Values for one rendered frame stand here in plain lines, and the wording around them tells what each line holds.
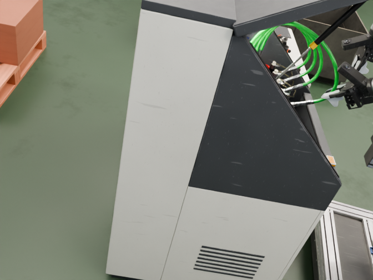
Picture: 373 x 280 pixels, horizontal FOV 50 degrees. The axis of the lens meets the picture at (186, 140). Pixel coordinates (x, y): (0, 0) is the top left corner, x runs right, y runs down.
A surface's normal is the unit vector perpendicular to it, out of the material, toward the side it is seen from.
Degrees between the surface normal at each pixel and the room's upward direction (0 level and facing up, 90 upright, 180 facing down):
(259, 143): 90
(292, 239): 90
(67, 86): 0
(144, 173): 90
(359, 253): 0
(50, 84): 0
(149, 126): 90
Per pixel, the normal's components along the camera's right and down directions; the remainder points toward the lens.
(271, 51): -0.05, 0.63
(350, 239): 0.20, -0.76
